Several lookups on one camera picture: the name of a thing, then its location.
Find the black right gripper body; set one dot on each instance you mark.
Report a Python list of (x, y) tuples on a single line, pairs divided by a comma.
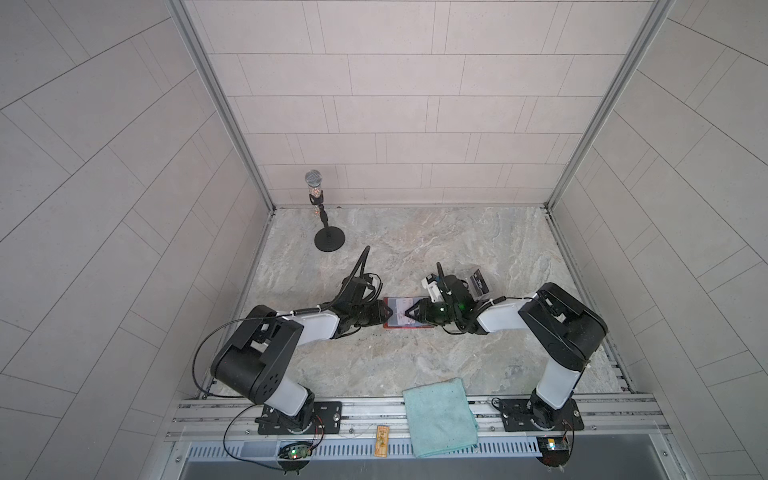
[(438, 313)]

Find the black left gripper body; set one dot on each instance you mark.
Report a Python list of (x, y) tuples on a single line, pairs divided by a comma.
[(363, 315)]

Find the red card holder wallet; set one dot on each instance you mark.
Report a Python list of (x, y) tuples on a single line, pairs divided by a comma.
[(399, 320)]

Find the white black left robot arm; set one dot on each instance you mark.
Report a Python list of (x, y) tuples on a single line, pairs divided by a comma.
[(255, 359)]

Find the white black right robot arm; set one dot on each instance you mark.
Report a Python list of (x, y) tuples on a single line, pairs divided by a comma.
[(568, 331)]

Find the microphone on black stand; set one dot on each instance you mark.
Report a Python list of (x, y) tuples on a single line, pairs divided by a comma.
[(328, 238)]

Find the teal folded cloth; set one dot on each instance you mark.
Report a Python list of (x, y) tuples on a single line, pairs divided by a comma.
[(439, 418)]

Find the small wooden block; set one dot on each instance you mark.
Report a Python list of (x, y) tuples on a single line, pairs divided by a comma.
[(381, 446)]

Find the left green circuit board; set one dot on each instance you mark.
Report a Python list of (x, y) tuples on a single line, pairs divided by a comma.
[(296, 451)]

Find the green circuit board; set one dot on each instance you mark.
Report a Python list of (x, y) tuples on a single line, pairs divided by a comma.
[(555, 451), (296, 451)]

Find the right green circuit board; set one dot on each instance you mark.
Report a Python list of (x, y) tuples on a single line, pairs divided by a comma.
[(555, 451)]

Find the aluminium corner profile right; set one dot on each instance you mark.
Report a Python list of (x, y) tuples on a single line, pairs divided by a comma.
[(647, 32)]

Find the aluminium corner profile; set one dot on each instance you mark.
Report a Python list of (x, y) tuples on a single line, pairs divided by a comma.
[(183, 21), (647, 32)]

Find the aluminium corner profile left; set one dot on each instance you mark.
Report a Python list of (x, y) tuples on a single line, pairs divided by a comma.
[(183, 21)]

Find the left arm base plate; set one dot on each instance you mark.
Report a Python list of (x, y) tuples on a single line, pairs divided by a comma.
[(324, 417)]

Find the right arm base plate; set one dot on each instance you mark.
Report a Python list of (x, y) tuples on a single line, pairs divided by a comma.
[(537, 415)]

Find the aluminium rail frame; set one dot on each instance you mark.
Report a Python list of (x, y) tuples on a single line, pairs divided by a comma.
[(363, 418)]

